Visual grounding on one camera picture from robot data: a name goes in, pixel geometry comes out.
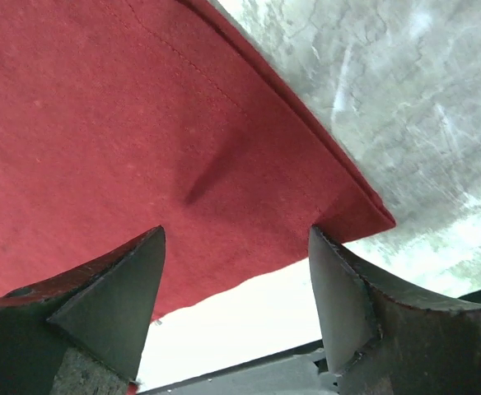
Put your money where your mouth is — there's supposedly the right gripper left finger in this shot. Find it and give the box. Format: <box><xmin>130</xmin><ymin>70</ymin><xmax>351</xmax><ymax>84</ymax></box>
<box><xmin>0</xmin><ymin>226</ymin><xmax>166</xmax><ymax>394</ymax></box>

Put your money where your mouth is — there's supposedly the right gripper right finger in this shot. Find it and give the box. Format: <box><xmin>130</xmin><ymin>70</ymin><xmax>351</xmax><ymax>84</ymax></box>
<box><xmin>309</xmin><ymin>227</ymin><xmax>481</xmax><ymax>394</ymax></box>

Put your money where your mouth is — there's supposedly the dark maroon t-shirt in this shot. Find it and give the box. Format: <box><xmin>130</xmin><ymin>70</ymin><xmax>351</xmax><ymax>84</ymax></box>
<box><xmin>0</xmin><ymin>1</ymin><xmax>395</xmax><ymax>318</ymax></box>

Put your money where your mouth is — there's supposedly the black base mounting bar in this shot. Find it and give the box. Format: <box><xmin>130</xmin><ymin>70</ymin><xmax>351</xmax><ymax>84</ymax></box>
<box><xmin>153</xmin><ymin>290</ymin><xmax>481</xmax><ymax>394</ymax></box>

